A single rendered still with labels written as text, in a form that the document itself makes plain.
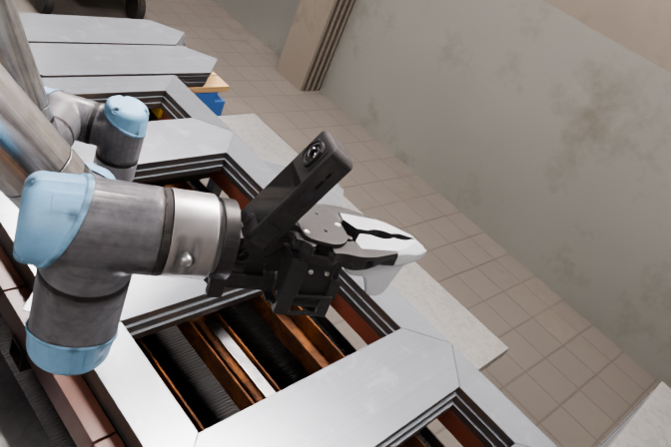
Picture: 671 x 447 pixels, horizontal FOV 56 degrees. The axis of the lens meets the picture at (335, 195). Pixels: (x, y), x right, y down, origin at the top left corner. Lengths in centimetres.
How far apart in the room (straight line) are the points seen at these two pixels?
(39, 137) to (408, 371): 98
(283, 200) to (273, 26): 459
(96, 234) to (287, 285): 17
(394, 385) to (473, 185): 269
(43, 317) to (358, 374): 85
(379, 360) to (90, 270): 94
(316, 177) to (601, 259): 320
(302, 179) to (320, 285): 11
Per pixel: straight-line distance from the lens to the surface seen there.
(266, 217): 54
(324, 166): 52
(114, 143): 115
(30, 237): 51
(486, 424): 144
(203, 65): 232
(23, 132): 62
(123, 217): 51
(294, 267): 55
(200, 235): 52
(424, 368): 143
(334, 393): 127
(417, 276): 187
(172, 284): 134
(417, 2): 416
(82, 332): 58
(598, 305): 373
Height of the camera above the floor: 178
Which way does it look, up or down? 30 degrees down
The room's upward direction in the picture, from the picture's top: 25 degrees clockwise
